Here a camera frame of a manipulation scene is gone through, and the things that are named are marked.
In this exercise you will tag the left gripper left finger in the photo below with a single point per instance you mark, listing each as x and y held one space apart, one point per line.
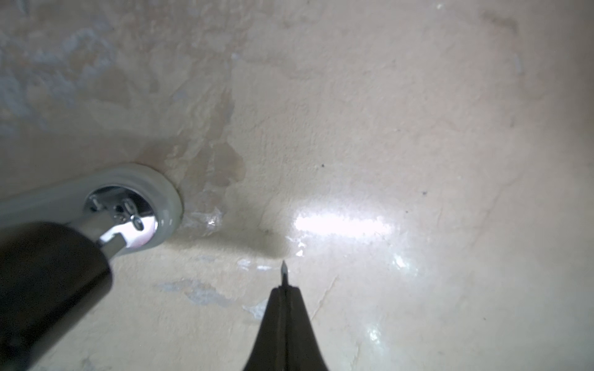
269 349

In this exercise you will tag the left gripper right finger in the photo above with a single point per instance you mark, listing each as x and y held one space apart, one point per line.
301 349

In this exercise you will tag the nail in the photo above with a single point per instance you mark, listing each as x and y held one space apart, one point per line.
285 275

